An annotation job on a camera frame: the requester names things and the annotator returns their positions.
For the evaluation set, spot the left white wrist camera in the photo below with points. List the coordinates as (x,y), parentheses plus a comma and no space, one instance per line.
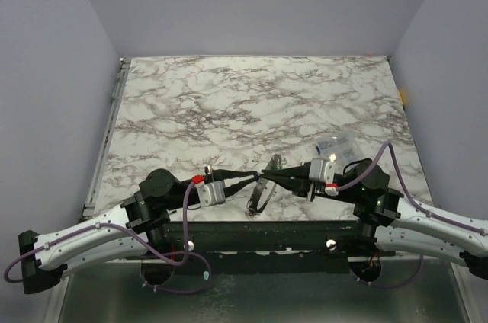
(211,194)

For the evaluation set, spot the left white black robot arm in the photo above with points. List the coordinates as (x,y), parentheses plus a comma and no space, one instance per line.
(151,223)

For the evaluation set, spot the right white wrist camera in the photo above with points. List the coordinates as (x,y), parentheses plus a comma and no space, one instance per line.
(322,170)

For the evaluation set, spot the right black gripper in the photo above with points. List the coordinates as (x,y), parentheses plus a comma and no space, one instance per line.
(306,180)

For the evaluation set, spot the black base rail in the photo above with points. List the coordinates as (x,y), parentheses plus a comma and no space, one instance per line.
(306,246)

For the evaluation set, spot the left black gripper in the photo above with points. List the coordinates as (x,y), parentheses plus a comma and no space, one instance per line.
(225,174)

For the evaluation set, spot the clear plastic bag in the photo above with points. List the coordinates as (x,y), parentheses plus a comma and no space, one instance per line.
(342,147)

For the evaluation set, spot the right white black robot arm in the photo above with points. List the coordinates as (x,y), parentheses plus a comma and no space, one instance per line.
(392,219)

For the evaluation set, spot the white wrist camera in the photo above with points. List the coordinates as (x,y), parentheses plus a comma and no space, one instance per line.
(211,194)
(322,170)

